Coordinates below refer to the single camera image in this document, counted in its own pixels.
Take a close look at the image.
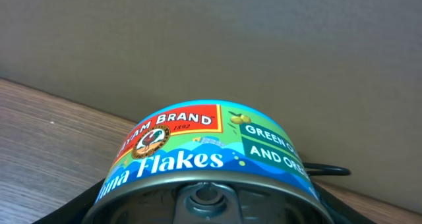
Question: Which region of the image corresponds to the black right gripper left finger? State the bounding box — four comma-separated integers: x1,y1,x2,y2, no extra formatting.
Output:
33,179,105,224

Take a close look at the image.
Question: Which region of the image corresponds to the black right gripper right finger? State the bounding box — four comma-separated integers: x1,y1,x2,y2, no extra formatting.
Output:
313,182,376,224

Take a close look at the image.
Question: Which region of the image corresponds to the black scanner cable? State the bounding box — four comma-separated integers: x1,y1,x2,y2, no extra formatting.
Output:
301,162,352,177

